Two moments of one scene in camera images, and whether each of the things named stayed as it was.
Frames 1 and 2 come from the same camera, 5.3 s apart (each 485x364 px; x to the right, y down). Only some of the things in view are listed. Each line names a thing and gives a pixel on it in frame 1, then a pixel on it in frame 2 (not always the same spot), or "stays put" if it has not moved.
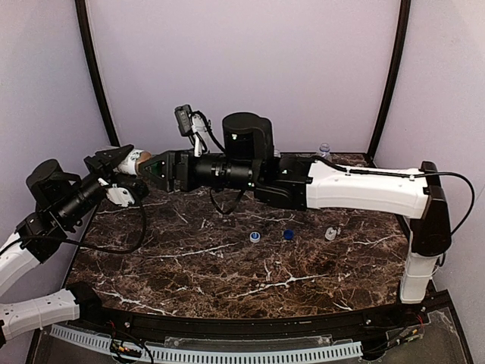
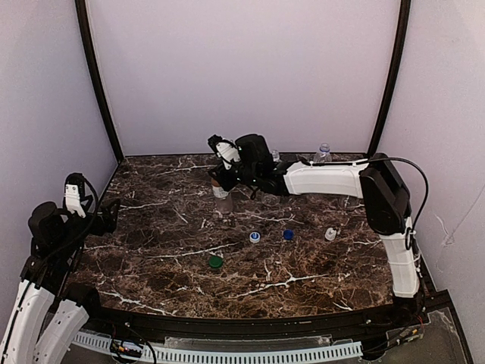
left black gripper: [100, 167] to [104, 218]
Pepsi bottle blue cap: [324, 147] stays put
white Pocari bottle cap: [255, 236] stays put
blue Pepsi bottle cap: [289, 234] stays put
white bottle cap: [330, 233] stays put
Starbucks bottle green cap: [143, 156] to [219, 192]
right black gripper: [174, 171] to [226, 177]
